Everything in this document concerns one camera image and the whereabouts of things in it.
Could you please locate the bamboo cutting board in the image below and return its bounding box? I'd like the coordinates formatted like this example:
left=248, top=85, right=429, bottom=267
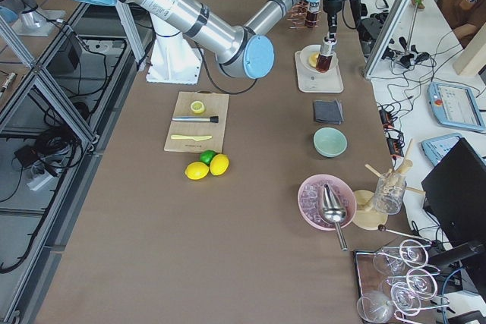
left=164, top=92, right=229, bottom=153

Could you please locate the glass jar with sticks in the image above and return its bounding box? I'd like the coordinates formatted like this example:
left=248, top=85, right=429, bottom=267
left=373, top=159, right=413, bottom=215

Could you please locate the black laptop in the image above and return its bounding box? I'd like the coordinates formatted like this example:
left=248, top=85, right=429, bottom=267
left=421, top=138, right=485, bottom=246

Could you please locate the aluminium frame post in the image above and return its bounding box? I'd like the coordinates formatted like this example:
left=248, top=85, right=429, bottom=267
left=363, top=0, right=411, bottom=80

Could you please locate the yellow lemon far one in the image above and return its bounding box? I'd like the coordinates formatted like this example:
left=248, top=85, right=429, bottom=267
left=210, top=154, right=229, bottom=176

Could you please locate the tea bottle white cap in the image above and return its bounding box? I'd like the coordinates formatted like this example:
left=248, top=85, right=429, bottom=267
left=315, top=36, right=336, bottom=73

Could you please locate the cocktail glass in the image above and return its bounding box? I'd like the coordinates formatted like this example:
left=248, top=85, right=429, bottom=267
left=373, top=239, right=428, bottom=275

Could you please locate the copper wire bottle rack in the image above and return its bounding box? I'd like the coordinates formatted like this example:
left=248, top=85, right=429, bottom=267
left=286, top=1, right=321, bottom=29

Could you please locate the grey folded cloth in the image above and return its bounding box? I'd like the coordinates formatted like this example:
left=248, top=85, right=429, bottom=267
left=313, top=99, right=344, bottom=124

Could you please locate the blue teach pendant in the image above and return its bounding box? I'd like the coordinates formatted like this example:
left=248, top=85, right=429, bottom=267
left=421, top=133, right=462, bottom=166
left=428, top=82, right=485, bottom=132

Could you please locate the yellow plastic knife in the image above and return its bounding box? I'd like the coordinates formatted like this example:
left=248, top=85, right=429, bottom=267
left=170, top=134, right=213, bottom=142

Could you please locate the mint green bowl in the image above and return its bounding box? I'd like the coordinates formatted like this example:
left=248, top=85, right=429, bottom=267
left=313, top=127, right=348, bottom=158

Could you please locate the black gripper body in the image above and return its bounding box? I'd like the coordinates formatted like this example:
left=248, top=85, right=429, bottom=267
left=323, top=0, right=343, bottom=30

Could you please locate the pink bowl with ice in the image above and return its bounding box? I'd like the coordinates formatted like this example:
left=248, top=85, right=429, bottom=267
left=298, top=174, right=357, bottom=231

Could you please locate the glazed donut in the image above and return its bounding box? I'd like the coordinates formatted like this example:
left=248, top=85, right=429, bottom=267
left=308, top=52, right=319, bottom=68

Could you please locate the green lime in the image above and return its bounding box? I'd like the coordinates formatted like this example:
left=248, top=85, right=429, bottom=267
left=199, top=149, right=217, bottom=165

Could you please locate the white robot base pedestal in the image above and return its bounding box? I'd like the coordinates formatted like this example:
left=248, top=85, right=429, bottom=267
left=147, top=0, right=201, bottom=85

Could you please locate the black tray with glasses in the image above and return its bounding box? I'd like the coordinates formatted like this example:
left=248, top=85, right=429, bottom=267
left=353, top=250, right=395, bottom=323

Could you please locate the yellow lemon near board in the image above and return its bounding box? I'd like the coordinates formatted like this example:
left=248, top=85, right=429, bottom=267
left=185, top=162, right=210, bottom=181

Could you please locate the white round plate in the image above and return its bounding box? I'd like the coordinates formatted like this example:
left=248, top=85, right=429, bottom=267
left=299, top=44, right=339, bottom=71

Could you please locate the half lemon slice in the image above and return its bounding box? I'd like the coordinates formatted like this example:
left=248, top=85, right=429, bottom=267
left=190, top=100, right=206, bottom=115

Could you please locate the cream serving tray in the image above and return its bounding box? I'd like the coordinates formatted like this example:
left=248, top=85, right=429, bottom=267
left=295, top=51, right=344, bottom=93

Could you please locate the steel muddler with black tip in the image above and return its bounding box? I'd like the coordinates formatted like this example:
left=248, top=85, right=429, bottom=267
left=172, top=115, right=219, bottom=123

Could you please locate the steel jigger scoop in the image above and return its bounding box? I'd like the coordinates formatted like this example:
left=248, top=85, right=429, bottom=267
left=321, top=184, right=348, bottom=251

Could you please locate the tea bottle middle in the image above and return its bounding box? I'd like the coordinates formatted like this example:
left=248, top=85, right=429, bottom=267
left=305, top=1, right=320, bottom=28

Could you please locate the wooden stand round base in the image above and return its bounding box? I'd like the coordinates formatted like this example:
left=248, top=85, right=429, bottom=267
left=352, top=140, right=424, bottom=231

